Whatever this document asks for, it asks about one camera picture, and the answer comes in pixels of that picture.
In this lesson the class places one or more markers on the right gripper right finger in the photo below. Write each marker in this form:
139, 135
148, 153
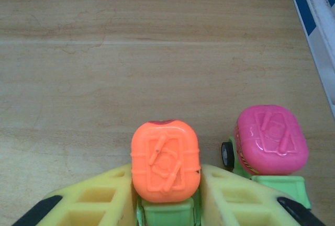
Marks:
235, 202

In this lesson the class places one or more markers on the orange-top green toy truck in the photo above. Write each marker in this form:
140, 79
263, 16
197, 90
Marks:
165, 158

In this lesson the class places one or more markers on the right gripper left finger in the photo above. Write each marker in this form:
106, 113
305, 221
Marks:
104, 202

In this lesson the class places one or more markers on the pink-top green toy truck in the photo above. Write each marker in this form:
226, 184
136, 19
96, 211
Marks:
272, 142

